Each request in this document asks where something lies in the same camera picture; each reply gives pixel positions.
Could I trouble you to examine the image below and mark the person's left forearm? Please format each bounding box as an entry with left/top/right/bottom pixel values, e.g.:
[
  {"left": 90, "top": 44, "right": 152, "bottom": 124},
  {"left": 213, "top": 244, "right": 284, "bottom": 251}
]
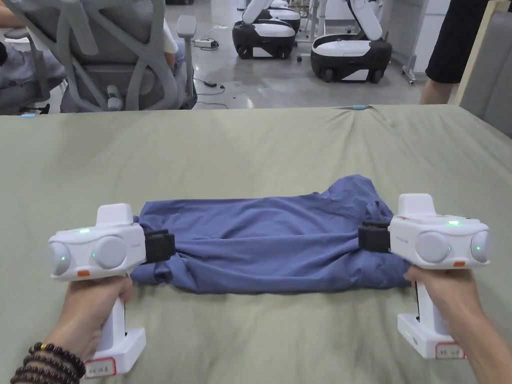
[{"left": 0, "top": 328, "right": 87, "bottom": 384}]

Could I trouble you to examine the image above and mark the bed with pale green sheet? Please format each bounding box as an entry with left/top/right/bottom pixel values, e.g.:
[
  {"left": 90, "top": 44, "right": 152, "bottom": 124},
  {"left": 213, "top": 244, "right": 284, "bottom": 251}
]
[{"left": 0, "top": 103, "right": 512, "bottom": 384}]

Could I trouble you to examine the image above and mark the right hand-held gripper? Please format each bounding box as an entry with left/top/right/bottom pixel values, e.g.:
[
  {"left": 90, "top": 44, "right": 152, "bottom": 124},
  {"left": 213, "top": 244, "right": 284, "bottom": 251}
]
[{"left": 357, "top": 193, "right": 491, "bottom": 360}]

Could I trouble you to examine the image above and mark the black power adapter with cable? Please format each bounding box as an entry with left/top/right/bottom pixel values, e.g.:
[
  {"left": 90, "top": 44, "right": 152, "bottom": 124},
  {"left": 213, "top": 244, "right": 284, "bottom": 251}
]
[{"left": 195, "top": 79, "right": 229, "bottom": 110}]

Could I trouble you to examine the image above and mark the dark blue shirt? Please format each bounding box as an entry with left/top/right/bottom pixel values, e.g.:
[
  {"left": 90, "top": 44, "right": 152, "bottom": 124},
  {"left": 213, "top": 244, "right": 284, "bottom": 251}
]
[{"left": 130, "top": 174, "right": 414, "bottom": 295}]

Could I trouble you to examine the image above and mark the black and white robot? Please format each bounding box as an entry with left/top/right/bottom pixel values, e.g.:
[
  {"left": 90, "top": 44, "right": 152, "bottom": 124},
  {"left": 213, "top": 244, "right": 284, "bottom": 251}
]
[
  {"left": 231, "top": 0, "right": 298, "bottom": 61},
  {"left": 265, "top": 0, "right": 302, "bottom": 35},
  {"left": 310, "top": 0, "right": 394, "bottom": 85}
]

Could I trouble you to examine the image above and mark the person's right hand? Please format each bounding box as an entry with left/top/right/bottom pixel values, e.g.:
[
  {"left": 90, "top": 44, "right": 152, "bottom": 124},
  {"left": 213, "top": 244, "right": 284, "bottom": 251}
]
[{"left": 403, "top": 263, "right": 483, "bottom": 346}]

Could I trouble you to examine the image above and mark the person's right forearm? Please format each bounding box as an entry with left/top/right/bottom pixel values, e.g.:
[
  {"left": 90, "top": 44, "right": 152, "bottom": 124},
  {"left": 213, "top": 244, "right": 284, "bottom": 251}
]
[{"left": 453, "top": 315, "right": 512, "bottom": 384}]

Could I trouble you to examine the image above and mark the grey office chair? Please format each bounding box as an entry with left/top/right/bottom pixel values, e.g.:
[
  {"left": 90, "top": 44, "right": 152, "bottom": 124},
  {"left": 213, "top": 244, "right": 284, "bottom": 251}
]
[{"left": 3, "top": 0, "right": 199, "bottom": 114}]

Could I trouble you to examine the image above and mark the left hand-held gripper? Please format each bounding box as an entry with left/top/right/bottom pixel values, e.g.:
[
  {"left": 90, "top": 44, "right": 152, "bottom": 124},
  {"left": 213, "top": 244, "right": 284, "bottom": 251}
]
[{"left": 47, "top": 203, "right": 176, "bottom": 376}]

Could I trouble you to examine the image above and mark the person's left hand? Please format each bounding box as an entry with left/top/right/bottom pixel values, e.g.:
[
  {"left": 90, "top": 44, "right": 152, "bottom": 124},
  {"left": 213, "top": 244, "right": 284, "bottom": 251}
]
[{"left": 44, "top": 275, "right": 135, "bottom": 362}]

